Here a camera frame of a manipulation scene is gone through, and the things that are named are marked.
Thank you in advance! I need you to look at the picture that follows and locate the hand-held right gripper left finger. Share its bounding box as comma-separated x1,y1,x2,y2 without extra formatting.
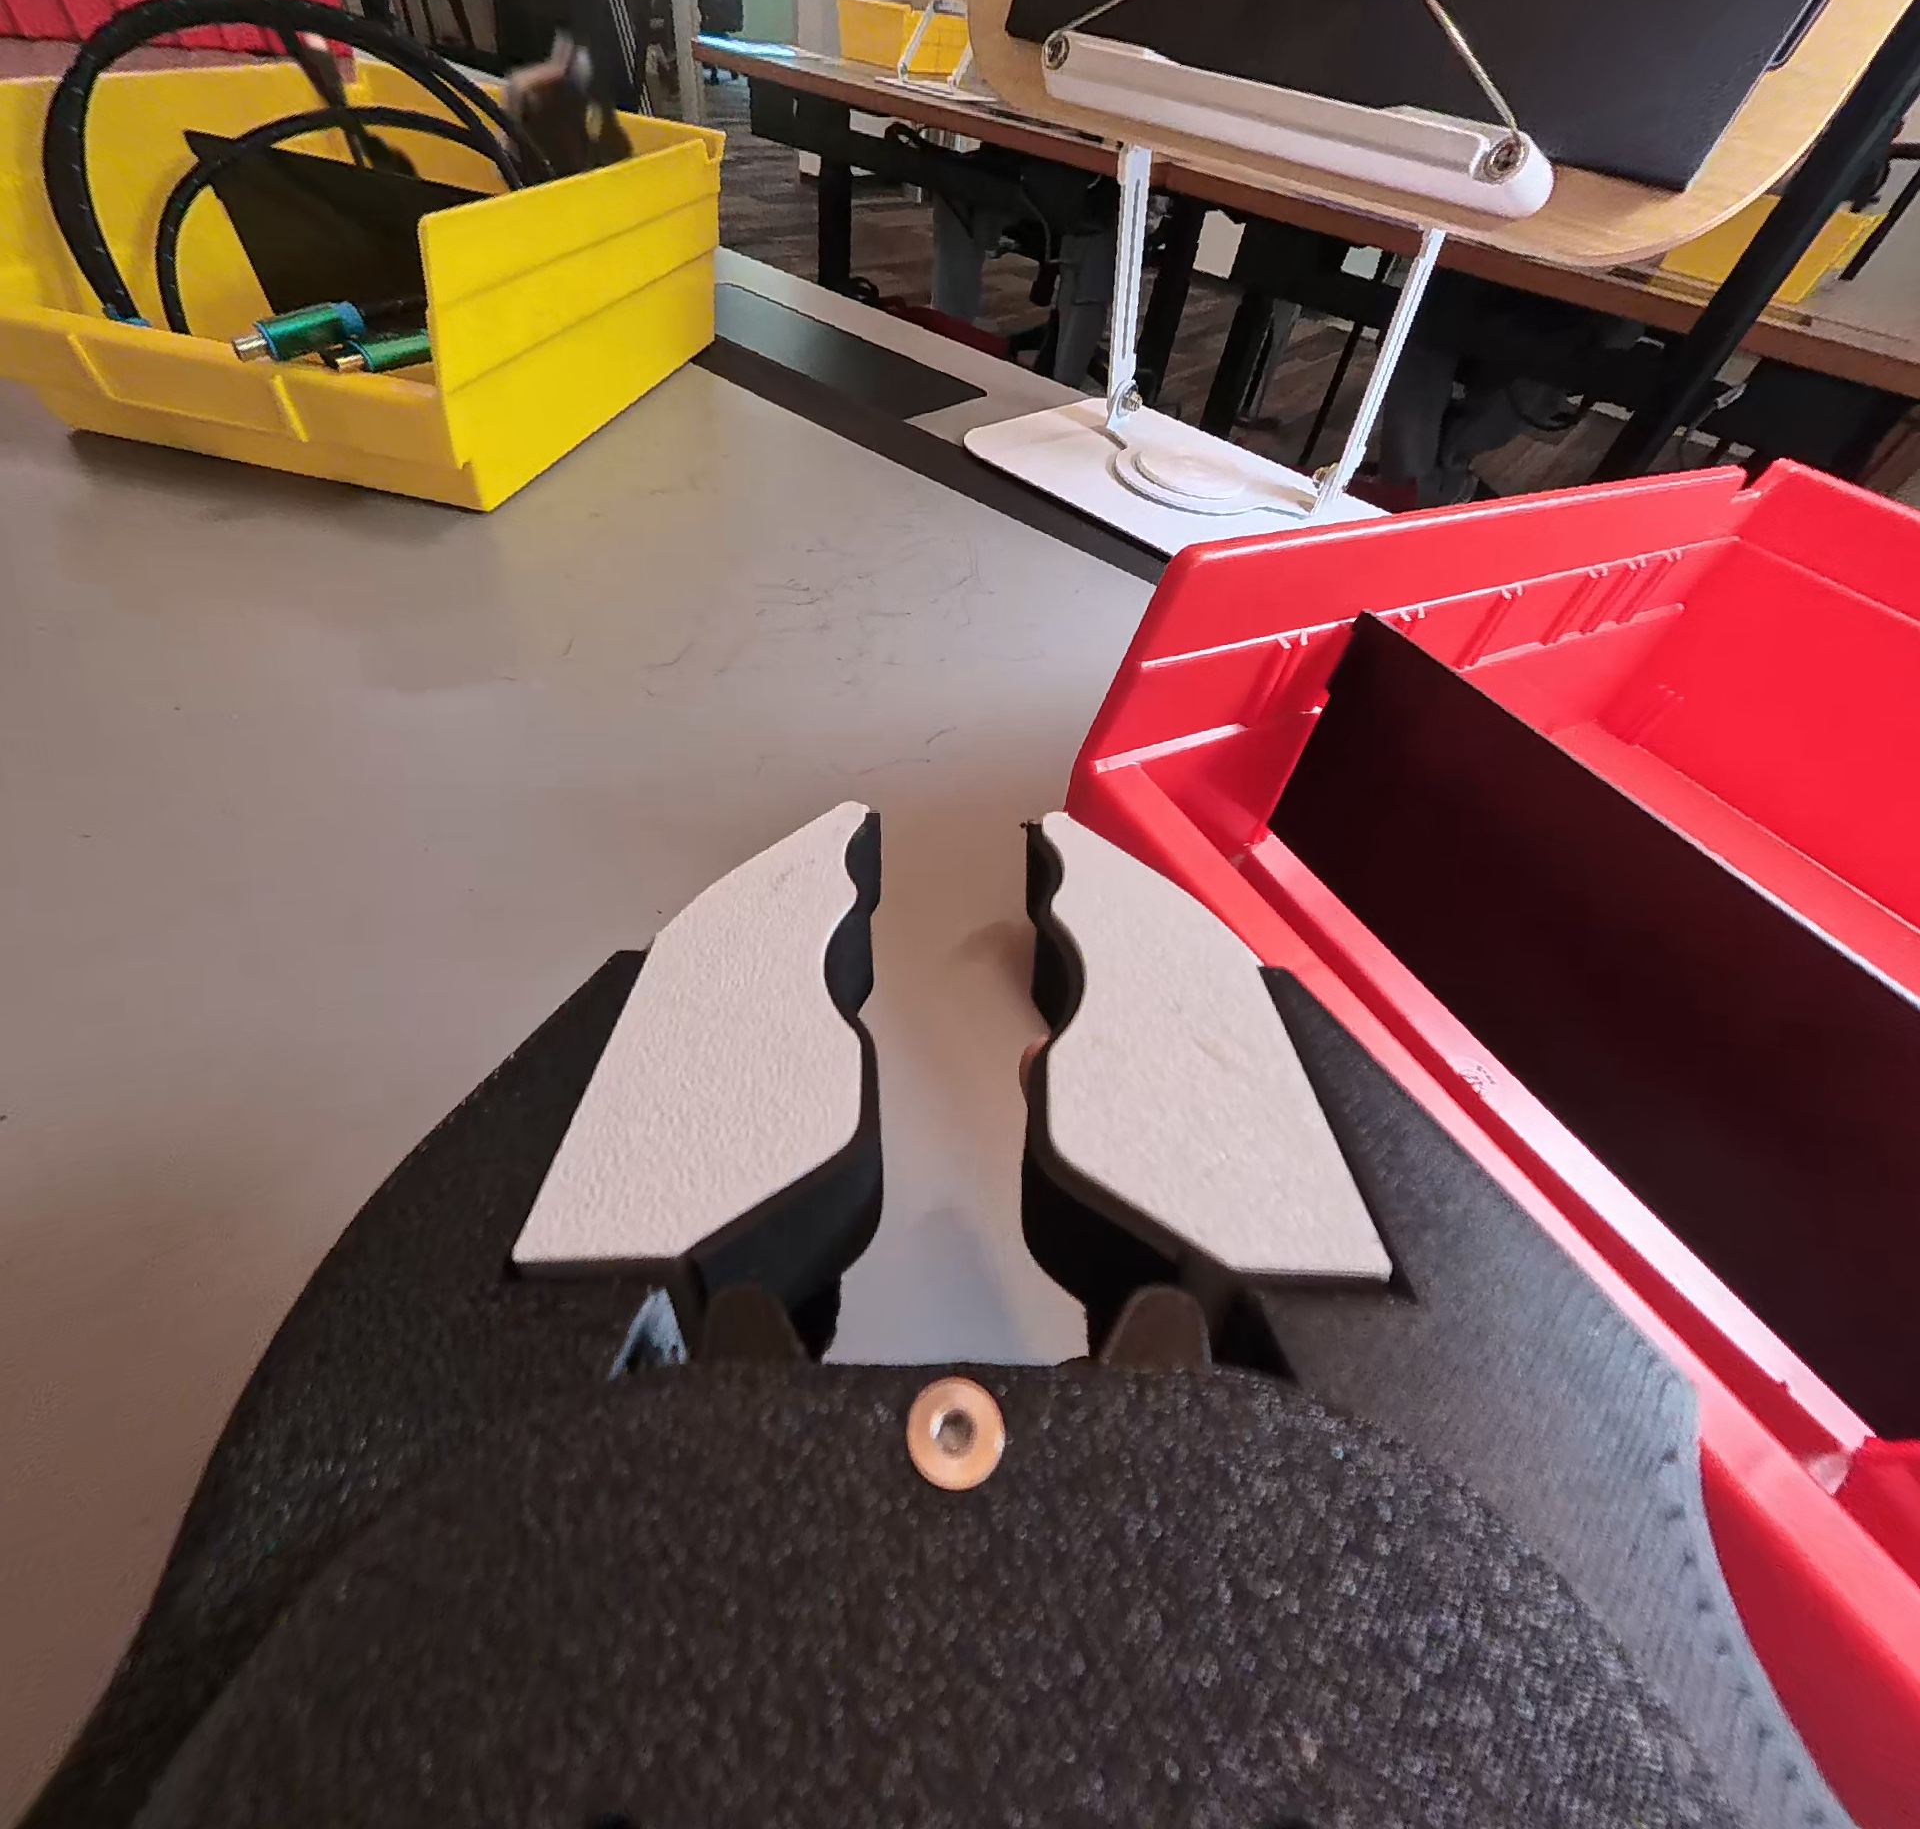
509,799,890,1361

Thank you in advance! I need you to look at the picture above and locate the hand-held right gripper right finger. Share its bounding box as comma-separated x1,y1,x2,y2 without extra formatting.
1020,808,1396,1356

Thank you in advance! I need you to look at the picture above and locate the green plug braided hdmi cable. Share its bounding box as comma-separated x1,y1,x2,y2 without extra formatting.
40,0,558,364
154,108,525,373

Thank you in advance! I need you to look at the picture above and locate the yellow plastic bin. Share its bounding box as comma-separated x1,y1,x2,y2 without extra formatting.
836,0,976,85
0,56,729,513
1655,194,1884,305

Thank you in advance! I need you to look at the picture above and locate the black bin divider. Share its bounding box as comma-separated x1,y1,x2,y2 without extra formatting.
1272,608,1920,1443
184,131,504,317

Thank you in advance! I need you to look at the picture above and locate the white tablet stand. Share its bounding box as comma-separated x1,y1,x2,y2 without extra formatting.
965,0,1557,526

